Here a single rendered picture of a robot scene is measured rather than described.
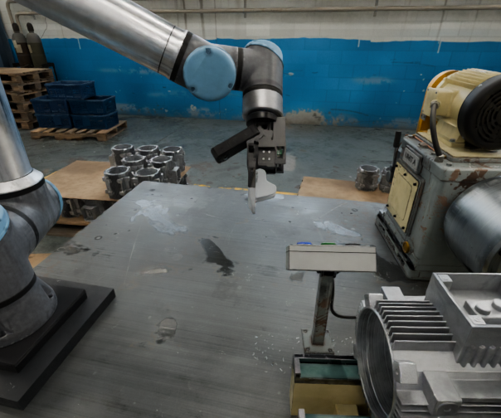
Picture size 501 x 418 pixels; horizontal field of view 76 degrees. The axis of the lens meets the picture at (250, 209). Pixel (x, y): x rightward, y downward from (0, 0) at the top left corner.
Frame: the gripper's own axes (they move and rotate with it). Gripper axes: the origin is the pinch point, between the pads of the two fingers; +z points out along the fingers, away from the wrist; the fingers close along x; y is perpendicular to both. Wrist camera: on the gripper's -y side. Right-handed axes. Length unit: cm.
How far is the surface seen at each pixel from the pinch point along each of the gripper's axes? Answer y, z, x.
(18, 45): -436, -361, 432
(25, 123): -398, -212, 428
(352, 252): 20.2, 9.1, -3.5
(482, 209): 51, -1, 4
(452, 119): 55, -30, 19
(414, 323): 23.5, 19.2, -20.9
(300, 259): 10.2, 10.7, -3.5
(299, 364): 9.7, 29.4, -5.3
